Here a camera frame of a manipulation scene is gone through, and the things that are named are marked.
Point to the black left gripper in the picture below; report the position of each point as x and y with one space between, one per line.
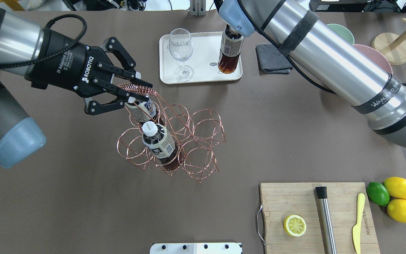
69 67

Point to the copper wire bottle basket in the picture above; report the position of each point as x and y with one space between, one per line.
196 134

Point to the tea bottle front rack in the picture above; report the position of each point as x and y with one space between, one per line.
230 49

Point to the tea bottle rack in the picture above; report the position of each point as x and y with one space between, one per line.
230 49
162 144
143 111

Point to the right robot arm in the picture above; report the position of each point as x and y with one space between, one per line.
298 33

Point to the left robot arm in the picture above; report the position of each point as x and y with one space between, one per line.
54 55

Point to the tea bottle upper rack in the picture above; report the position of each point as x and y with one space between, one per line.
143 111

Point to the tea bottle right rack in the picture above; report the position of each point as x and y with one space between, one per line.
162 144

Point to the clear wine glass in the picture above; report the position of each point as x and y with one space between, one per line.
181 49

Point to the cream rabbit tray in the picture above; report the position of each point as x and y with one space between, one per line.
204 60

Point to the grey folded cloth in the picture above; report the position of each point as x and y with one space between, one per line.
271 61

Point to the bamboo cutting board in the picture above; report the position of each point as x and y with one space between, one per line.
280 200

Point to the mint green bowl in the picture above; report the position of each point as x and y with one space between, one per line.
343 32

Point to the half lemon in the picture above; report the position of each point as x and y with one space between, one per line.
295 225

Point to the steel muddler black tip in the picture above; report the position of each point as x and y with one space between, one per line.
321 192

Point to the pink bowl with ice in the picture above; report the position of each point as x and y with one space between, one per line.
375 56

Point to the wooden cup stand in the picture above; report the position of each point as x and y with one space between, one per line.
392 46

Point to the yellow plastic knife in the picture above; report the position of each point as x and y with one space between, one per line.
356 229

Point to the green lime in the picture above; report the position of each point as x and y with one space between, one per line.
378 194

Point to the upper yellow lemon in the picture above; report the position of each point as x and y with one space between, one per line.
396 187

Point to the yellow lemon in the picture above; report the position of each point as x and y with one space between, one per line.
397 210
396 187

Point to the lower yellow lemon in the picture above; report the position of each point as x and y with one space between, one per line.
397 210

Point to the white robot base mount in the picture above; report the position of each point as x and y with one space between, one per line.
197 248

